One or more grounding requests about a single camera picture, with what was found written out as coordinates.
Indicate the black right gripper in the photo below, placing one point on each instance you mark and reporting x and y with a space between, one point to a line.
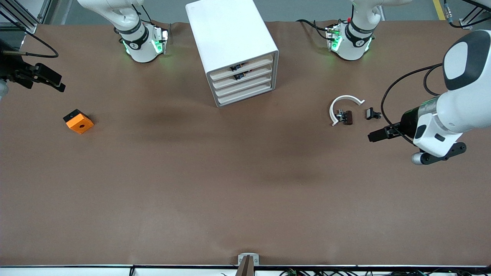
11 69

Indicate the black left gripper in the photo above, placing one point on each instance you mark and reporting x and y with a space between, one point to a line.
406 123

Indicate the cream cabinet drawer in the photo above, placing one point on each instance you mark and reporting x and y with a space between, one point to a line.
222 74
222 91
222 82

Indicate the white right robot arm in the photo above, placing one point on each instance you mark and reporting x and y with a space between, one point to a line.
142 50

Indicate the white drawer cabinet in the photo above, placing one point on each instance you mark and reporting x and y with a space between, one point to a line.
230 34

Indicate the small black component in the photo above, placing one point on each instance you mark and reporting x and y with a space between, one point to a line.
371 114

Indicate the small black silver clip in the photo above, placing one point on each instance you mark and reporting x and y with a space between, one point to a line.
340 116

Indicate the white curved plastic piece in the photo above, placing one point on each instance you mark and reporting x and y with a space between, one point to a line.
345 97

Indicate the small green blue component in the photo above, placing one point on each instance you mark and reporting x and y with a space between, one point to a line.
239 76

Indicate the brown narrow bar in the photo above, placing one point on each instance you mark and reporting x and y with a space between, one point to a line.
245 269

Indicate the orange black switch box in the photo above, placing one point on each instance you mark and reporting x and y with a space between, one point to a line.
80 123

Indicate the aluminium frame profile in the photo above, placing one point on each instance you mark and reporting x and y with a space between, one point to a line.
28 26
466 23

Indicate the small grey metal bracket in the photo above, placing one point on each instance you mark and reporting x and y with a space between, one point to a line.
241 257

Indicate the white table edge rail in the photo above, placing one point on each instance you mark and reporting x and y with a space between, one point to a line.
76 271

